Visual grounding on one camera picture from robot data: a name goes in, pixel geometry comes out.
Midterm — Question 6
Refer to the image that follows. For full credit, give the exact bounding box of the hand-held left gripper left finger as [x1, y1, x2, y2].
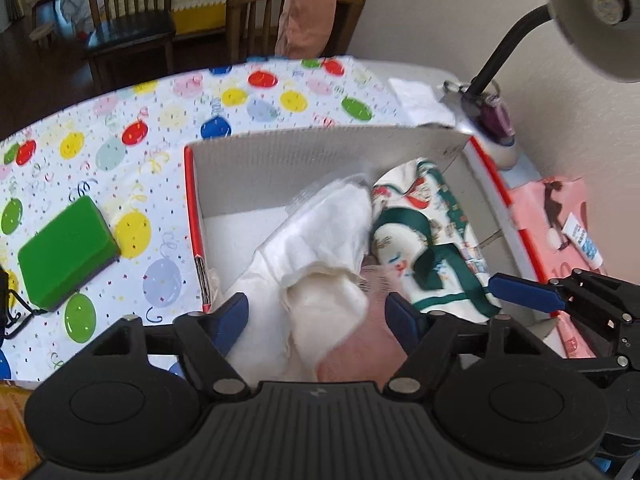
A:
[90, 292, 251, 397]

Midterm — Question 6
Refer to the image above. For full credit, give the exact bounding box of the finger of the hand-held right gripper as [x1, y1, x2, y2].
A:
[555, 352, 632, 386]
[487, 268, 618, 315]

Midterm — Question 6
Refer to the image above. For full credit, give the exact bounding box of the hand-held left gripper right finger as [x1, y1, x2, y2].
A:
[384, 292, 556, 397]

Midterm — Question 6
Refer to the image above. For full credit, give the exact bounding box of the christmas print tote bag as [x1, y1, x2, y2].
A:
[370, 158, 503, 323]

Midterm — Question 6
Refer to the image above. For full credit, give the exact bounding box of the white fluffy towel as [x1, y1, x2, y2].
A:
[215, 180, 373, 386]

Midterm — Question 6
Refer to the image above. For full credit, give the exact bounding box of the clear plastic bag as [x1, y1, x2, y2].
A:
[282, 172, 373, 221]

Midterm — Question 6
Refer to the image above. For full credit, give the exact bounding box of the red cardboard box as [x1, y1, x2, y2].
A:
[182, 122, 551, 313]

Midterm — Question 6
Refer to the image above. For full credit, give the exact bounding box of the small white tube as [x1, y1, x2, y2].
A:
[561, 212, 605, 270]

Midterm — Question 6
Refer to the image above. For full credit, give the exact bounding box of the pink printed cloth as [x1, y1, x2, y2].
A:
[507, 176, 621, 361]

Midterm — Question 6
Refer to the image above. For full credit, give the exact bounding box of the balloon print tablecloth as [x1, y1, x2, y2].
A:
[0, 55, 451, 396]

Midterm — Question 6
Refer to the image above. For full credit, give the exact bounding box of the green sponge block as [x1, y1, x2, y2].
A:
[17, 195, 122, 313]

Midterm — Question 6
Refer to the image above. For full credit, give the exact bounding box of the white folded paper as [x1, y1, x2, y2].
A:
[387, 77, 457, 128]

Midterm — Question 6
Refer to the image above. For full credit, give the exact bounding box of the grey gooseneck desk lamp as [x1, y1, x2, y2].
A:
[440, 0, 640, 171]

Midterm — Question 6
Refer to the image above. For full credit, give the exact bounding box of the wooden chair dark seat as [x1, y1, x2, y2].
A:
[82, 0, 177, 92]

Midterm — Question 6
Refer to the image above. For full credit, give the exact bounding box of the pink cloth on chair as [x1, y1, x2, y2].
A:
[275, 0, 341, 58]

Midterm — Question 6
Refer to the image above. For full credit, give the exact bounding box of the small wooden stool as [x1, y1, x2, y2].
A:
[27, 22, 56, 48]

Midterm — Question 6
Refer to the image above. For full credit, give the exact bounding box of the white plastic sack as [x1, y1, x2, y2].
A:
[59, 0, 93, 23]

